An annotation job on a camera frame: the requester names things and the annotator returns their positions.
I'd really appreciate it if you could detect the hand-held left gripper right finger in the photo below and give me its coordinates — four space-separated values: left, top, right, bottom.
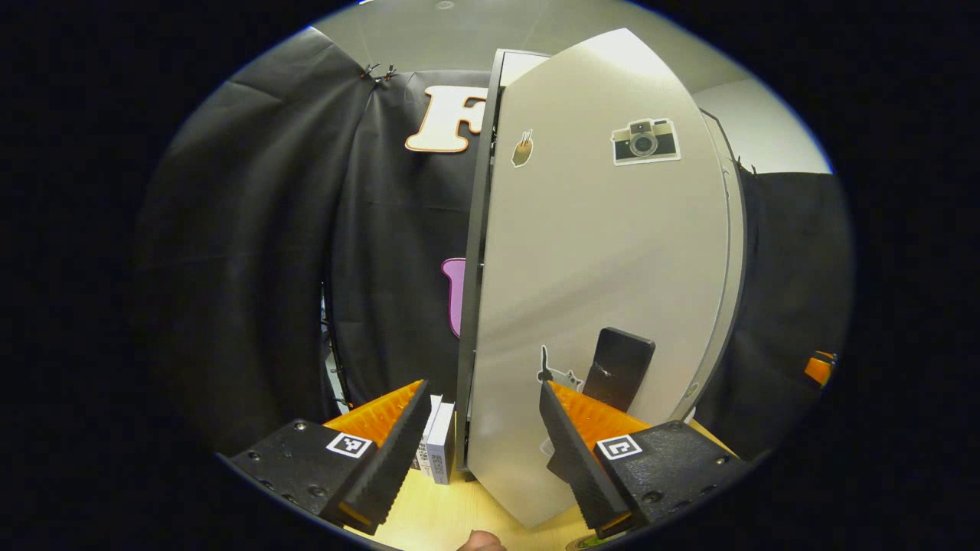
540 380 747 540

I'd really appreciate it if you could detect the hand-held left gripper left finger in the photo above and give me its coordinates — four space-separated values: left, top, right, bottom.
218 379 432 535

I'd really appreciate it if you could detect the white cabinet door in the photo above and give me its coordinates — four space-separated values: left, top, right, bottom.
465 28 732 529
689 111 748 418

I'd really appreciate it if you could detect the small white box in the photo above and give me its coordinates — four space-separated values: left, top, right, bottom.
412 394 445 471
426 401 458 486

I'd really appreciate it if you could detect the black backdrop cloth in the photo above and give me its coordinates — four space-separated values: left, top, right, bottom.
132 27 491 456
693 170 854 460

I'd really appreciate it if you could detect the metal backdrop stand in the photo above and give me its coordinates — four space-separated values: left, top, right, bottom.
320 279 354 410

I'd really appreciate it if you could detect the black door handle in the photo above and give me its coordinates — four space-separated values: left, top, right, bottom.
582 328 657 414

